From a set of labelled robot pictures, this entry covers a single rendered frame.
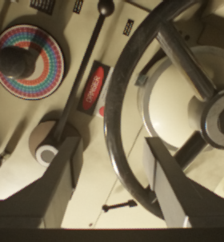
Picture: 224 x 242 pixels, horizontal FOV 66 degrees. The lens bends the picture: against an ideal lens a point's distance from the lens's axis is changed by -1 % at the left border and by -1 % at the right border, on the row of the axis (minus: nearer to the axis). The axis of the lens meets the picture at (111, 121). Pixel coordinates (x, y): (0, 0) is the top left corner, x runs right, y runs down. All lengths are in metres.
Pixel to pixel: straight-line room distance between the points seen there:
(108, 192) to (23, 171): 0.26
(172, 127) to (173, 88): 0.08
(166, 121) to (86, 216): 0.42
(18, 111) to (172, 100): 0.39
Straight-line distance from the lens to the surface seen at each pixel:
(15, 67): 0.40
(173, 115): 0.36
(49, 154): 0.45
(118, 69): 0.21
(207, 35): 0.51
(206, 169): 0.61
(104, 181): 0.55
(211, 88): 0.28
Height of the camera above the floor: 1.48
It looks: 6 degrees down
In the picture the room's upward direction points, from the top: 69 degrees counter-clockwise
